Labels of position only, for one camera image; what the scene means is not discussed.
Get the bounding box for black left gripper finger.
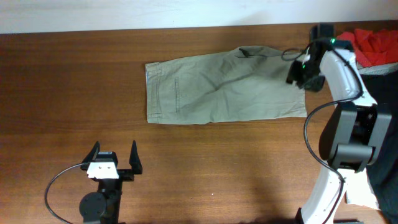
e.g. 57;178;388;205
129;140;142;174
80;141;100;170

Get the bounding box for khaki green shorts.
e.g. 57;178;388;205
145;46;307;124

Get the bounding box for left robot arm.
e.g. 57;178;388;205
79;141;143;224

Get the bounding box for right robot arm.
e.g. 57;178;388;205
286;38;392;223

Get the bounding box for dark navy garment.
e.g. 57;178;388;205
363;72;397;224

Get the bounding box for red cloth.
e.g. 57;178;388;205
337;29;397;67

